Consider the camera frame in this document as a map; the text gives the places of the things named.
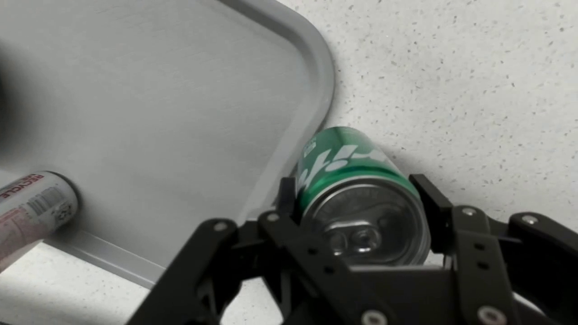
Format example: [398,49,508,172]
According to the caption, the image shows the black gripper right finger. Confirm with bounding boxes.
[412,174,578,325]

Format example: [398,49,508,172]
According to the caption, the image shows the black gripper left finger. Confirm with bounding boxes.
[125,177,387,325]

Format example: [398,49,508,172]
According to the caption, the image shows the green soda can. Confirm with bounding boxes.
[288,125,434,268]

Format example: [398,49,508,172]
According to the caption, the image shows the white red soda can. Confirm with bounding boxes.
[0,170,82,273]

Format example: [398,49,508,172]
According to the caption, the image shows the grey plastic tray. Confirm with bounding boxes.
[0,0,338,289]

